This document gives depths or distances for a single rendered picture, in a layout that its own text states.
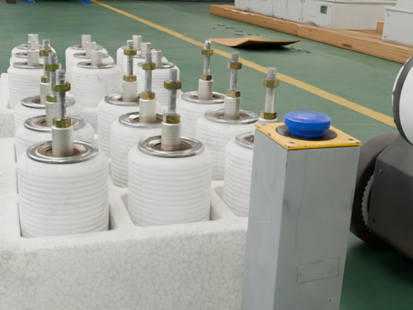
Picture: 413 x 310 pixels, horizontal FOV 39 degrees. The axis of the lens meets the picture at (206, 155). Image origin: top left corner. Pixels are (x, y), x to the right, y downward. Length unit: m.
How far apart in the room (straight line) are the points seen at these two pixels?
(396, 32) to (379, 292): 2.61
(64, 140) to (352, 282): 0.51
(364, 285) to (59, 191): 0.51
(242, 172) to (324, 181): 0.19
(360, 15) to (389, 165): 3.18
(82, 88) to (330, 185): 0.73
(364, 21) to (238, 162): 3.46
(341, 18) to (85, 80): 2.99
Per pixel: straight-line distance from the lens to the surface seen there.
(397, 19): 3.43
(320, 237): 0.53
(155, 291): 0.65
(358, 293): 0.92
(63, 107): 0.63
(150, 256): 0.63
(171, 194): 0.64
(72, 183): 0.61
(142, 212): 0.66
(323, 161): 0.50
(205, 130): 0.78
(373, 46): 3.46
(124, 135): 0.74
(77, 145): 0.67
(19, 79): 1.14
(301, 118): 0.51
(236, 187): 0.69
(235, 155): 0.68
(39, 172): 0.62
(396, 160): 0.93
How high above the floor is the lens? 0.45
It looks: 18 degrees down
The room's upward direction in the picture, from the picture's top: 3 degrees clockwise
